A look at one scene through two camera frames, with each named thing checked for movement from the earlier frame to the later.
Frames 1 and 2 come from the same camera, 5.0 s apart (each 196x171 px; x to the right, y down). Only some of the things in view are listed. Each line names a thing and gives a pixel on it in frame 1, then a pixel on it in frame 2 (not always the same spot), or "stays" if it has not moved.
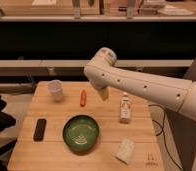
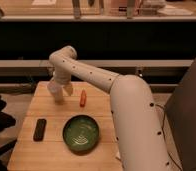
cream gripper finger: [104, 93] -> [68, 89]
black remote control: [40, 129] stays
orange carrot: [83, 98] stays
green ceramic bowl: [81, 133] stays
